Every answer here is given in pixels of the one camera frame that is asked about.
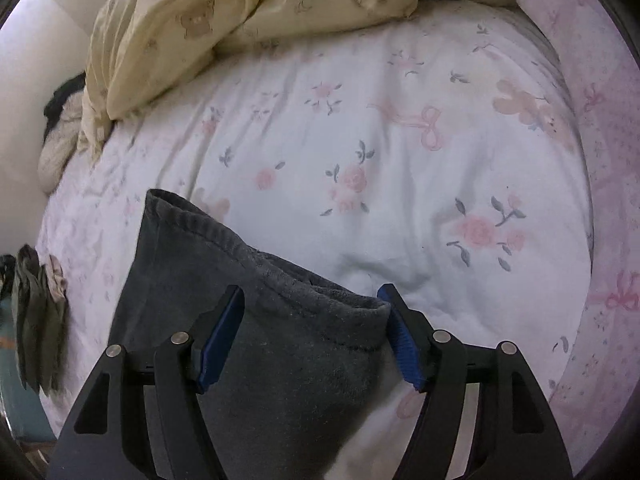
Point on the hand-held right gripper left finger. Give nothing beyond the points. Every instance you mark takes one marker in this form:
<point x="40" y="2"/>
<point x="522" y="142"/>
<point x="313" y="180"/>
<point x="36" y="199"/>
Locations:
<point x="220" y="340"/>

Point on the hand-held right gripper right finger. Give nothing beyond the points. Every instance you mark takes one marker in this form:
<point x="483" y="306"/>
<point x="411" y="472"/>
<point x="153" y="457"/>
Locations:
<point x="402" y="345"/>

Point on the dark grey pants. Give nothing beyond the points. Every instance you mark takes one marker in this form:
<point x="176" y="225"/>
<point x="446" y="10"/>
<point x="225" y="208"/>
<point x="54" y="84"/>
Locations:
<point x="280" y="360"/>

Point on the folded olive khaki pants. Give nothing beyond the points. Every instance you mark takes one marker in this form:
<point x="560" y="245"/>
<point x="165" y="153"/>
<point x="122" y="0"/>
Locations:
<point x="57" y="285"/>

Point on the folded dark green pants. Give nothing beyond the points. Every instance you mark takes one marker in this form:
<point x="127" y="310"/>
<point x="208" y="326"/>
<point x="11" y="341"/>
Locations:
<point x="40" y="330"/>
<point x="22" y="320"/>

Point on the white floral bed sheet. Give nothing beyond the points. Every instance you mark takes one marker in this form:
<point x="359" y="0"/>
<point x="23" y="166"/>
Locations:
<point x="400" y="135"/>

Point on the teal padded panel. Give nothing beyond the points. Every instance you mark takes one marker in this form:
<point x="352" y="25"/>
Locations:
<point x="15" y="412"/>

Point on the grey white pillow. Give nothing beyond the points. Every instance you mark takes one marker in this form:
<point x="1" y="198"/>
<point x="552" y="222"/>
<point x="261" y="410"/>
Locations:
<point x="57" y="155"/>

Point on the black clothing on pillow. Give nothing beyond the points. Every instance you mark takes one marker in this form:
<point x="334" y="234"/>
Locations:
<point x="62" y="97"/>

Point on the cream printed duvet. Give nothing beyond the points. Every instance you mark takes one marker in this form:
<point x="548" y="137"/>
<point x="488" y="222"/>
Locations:
<point x="165" y="35"/>

